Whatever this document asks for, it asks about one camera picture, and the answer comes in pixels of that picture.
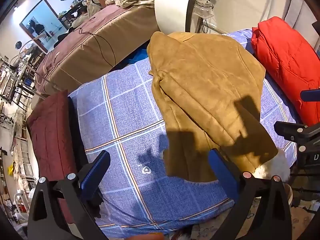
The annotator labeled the brown mattress bed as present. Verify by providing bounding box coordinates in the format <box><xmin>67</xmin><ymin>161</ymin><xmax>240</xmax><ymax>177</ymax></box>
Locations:
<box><xmin>34</xmin><ymin>4</ymin><xmax>163</xmax><ymax>95</ymax></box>

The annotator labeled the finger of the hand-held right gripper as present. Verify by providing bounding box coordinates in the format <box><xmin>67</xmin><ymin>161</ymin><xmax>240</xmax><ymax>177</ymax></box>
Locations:
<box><xmin>274</xmin><ymin>121</ymin><xmax>320</xmax><ymax>142</ymax></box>
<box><xmin>300</xmin><ymin>89</ymin><xmax>320</xmax><ymax>102</ymax></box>

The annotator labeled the white round device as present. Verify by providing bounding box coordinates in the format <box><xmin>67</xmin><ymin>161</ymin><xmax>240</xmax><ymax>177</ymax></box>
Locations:
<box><xmin>154</xmin><ymin>0</ymin><xmax>216</xmax><ymax>34</ymax></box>

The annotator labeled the red puffer jacket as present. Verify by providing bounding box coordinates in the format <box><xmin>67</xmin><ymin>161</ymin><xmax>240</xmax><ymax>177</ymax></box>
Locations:
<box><xmin>251</xmin><ymin>16</ymin><xmax>320</xmax><ymax>127</ymax></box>

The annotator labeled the blue plaid bed sheet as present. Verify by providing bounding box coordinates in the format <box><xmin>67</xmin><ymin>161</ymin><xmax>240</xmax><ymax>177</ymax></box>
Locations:
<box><xmin>69</xmin><ymin>29</ymin><xmax>298</xmax><ymax>232</ymax></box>

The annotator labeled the metal shelving rack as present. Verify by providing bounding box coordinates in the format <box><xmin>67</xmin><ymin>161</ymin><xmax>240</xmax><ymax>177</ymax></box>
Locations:
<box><xmin>0</xmin><ymin>52</ymin><xmax>38</xmax><ymax>112</ymax></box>

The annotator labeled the black cable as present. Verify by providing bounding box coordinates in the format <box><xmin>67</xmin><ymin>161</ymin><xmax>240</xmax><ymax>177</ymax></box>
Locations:
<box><xmin>78</xmin><ymin>15</ymin><xmax>118</xmax><ymax>68</ymax></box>

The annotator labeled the patterned floor rug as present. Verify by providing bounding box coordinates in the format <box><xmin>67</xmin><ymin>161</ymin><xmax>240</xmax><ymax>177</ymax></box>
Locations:
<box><xmin>192</xmin><ymin>204</ymin><xmax>317</xmax><ymax>240</ymax></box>

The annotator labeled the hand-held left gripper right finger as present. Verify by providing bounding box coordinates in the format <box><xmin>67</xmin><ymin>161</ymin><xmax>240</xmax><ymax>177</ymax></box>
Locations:
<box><xmin>208</xmin><ymin>148</ymin><xmax>292</xmax><ymax>240</ymax></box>

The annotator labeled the wall mirror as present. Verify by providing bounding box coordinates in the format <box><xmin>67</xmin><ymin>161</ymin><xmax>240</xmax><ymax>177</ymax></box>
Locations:
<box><xmin>19</xmin><ymin>0</ymin><xmax>69</xmax><ymax>54</ymax></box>

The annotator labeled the maroon striped pillow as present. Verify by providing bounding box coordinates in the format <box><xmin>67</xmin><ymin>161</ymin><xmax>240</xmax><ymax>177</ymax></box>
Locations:
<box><xmin>26</xmin><ymin>89</ymin><xmax>87</xmax><ymax>224</ymax></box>

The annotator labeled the tan suede fleece-lined jacket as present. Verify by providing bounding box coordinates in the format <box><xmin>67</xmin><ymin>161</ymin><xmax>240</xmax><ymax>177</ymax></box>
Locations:
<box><xmin>147</xmin><ymin>31</ymin><xmax>292</xmax><ymax>183</ymax></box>

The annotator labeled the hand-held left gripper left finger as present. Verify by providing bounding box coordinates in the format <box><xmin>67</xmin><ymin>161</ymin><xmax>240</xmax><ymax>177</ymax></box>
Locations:
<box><xmin>27</xmin><ymin>150</ymin><xmax>111</xmax><ymax>240</ymax></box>

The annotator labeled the blue plastic crate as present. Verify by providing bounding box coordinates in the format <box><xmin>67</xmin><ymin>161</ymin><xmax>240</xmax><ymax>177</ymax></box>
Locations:
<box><xmin>126</xmin><ymin>45</ymin><xmax>151</xmax><ymax>66</ymax></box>

